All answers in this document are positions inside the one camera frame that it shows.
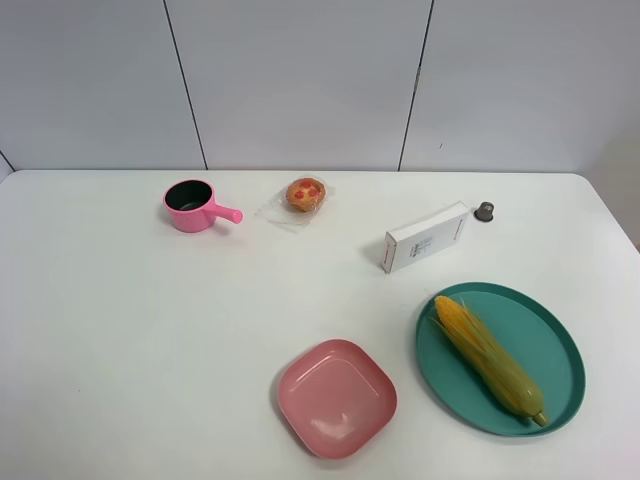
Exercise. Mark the toy corn cob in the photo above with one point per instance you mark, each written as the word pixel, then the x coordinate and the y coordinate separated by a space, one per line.
pixel 509 383

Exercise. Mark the clear plastic muffin wrapper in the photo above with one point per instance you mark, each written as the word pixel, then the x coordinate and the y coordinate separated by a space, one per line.
pixel 277 212

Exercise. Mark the muffin with red toppings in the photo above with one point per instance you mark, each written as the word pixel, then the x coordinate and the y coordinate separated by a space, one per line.
pixel 305 194

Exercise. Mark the white cardboard box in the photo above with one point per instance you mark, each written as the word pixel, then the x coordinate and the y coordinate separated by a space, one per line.
pixel 418 240

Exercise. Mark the square pink plate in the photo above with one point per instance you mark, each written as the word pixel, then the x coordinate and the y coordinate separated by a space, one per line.
pixel 336 398

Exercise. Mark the round teal plate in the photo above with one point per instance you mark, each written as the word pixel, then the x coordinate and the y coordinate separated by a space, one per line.
pixel 529 332

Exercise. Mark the pink saucepan with handle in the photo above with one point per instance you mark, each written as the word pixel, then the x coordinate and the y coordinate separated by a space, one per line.
pixel 192 207

